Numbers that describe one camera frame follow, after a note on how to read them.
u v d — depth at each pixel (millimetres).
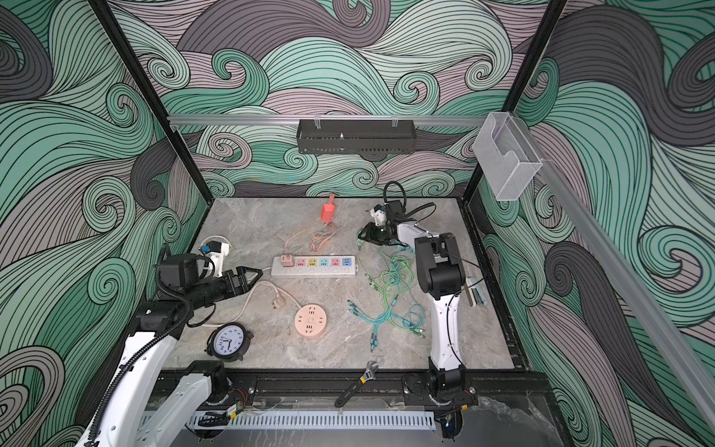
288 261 926
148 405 444
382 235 920
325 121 942
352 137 950
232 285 622
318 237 1069
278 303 875
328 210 1148
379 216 983
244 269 653
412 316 876
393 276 944
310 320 837
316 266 952
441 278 599
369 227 955
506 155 791
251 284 667
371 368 778
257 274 698
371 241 957
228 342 796
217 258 655
